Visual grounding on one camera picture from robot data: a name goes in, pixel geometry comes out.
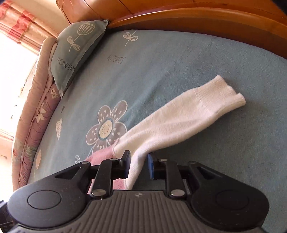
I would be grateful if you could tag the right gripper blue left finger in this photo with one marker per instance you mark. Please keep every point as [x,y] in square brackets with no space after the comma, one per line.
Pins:
[105,173]

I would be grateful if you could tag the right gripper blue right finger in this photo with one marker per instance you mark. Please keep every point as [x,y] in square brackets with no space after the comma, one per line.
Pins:
[172,173]

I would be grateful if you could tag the pink and cream knit sweater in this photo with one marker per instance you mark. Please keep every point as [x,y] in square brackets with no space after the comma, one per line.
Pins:
[178,120]

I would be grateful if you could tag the pink floral folded quilt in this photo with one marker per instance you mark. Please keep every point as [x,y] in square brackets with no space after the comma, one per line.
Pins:
[40,103]

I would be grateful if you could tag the blue floral bed sheet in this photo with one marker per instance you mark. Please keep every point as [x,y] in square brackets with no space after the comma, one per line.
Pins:
[147,69]

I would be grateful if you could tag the blue-green flowers pillow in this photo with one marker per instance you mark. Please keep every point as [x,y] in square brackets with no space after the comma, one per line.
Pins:
[74,45]

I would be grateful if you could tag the pink striped curtain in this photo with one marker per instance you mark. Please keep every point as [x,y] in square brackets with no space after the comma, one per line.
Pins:
[23,27]

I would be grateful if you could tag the orange wooden headboard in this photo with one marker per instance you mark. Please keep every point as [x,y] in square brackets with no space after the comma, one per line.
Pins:
[258,23]

